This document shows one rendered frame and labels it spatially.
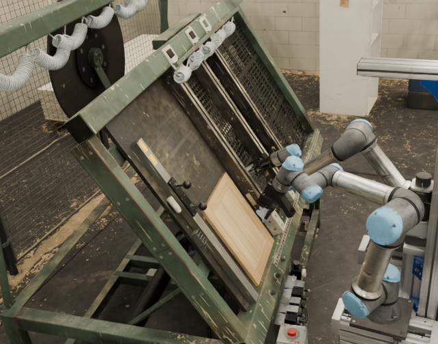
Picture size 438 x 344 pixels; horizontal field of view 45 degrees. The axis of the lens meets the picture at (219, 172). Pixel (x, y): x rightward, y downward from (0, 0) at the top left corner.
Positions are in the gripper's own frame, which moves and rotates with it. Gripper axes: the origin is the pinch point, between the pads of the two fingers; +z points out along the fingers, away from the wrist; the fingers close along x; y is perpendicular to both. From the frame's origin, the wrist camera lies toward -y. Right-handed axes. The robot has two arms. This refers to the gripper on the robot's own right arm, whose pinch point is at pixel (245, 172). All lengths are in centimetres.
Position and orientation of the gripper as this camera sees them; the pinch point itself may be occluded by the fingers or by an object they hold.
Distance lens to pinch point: 298.0
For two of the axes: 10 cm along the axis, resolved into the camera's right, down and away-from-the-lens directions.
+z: -7.7, 3.7, 5.1
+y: -3.0, 5.0, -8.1
